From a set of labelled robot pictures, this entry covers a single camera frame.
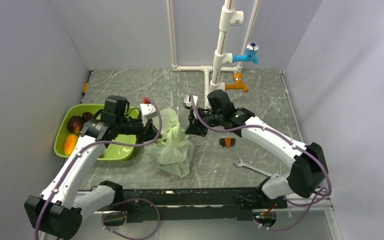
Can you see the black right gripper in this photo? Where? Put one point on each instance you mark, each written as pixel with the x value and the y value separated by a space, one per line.
pixel 194 128

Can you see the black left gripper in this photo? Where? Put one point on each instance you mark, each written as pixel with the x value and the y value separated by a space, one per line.
pixel 147 132

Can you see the light green plastic bag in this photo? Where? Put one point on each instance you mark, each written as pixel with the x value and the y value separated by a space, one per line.
pixel 173 152

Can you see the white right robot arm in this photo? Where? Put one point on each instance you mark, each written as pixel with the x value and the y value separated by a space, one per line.
pixel 307 163

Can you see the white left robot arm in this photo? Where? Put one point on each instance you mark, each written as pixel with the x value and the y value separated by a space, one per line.
pixel 58 210

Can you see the dark maroon fake plum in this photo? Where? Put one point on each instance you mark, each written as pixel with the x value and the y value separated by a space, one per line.
pixel 86 116

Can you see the dark red fake apple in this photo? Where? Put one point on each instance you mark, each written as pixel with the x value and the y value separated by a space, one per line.
pixel 75 124

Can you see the yellow orange fake mango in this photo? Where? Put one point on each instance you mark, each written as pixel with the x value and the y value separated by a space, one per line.
pixel 70 144

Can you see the black orange small tool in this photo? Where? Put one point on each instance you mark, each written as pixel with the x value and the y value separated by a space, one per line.
pixel 227 142

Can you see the green plastic basin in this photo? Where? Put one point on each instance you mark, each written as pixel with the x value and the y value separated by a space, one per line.
pixel 113 152

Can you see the silver metal wrench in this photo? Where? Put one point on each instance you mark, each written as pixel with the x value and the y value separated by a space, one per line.
pixel 239 163

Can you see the orange plastic faucet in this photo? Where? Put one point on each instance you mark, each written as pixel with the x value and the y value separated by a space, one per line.
pixel 237 83

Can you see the blue plastic faucet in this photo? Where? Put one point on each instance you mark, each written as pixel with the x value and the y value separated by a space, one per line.
pixel 250 54

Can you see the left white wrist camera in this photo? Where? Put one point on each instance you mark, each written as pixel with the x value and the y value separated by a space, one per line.
pixel 148 110

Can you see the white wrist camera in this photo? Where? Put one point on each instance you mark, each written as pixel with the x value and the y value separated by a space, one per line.
pixel 189 100
pixel 148 110

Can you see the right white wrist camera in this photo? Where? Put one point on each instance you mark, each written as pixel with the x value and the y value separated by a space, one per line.
pixel 189 100

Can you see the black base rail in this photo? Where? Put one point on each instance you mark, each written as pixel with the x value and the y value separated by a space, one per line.
pixel 240 203

